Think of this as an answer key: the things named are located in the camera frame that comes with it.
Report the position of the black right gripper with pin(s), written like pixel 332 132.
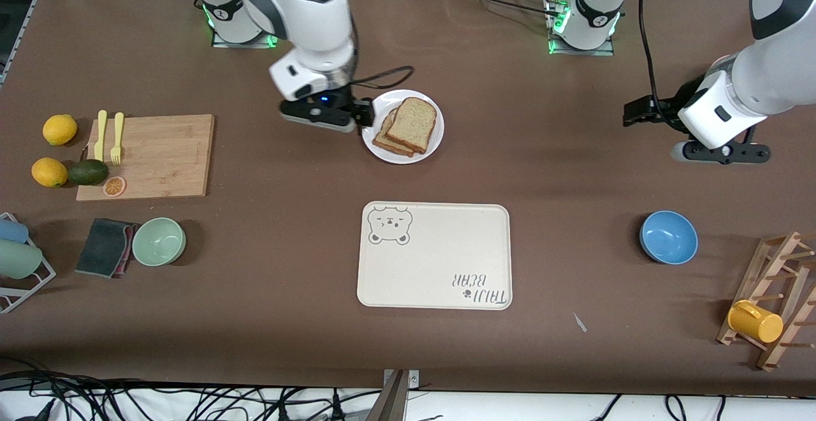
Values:
pixel 345 101

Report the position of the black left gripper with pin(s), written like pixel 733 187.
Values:
pixel 669 106

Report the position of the white round plate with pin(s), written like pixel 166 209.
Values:
pixel 376 143

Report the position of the sandwich top bread slice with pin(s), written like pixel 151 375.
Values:
pixel 413 124

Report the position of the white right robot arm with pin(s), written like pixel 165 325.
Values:
pixel 312 19

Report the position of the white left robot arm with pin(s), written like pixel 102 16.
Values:
pixel 765 76

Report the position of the bread slice under egg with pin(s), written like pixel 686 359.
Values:
pixel 387 140

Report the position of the blue bowl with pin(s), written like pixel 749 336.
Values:
pixel 669 237

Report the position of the cream bear print tray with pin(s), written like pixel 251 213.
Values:
pixel 440 255

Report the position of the wooden mug rack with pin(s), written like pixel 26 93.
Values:
pixel 774 265

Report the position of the wooden cutting board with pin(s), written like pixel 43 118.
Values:
pixel 159 159

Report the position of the yellow mug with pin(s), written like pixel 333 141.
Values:
pixel 755 322

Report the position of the pale green bowl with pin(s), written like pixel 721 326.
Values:
pixel 159 241

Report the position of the yellow plastic fork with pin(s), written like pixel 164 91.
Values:
pixel 116 147

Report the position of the orange slice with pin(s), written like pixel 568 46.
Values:
pixel 115 186

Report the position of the yellow plastic knife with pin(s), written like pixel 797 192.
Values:
pixel 100 137

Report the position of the dark green avocado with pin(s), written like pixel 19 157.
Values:
pixel 87 173

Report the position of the grey folded cloth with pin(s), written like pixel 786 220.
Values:
pixel 102 247

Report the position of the yellow lemon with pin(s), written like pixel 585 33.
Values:
pixel 49 173
pixel 60 130

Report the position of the light blue cup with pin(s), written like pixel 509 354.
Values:
pixel 11 231

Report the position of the pale green cup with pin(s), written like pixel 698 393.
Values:
pixel 19 260

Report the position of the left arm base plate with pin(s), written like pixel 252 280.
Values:
pixel 605 51

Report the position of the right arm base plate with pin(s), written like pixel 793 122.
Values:
pixel 242 44

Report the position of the aluminium frame profile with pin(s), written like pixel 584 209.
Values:
pixel 25 19

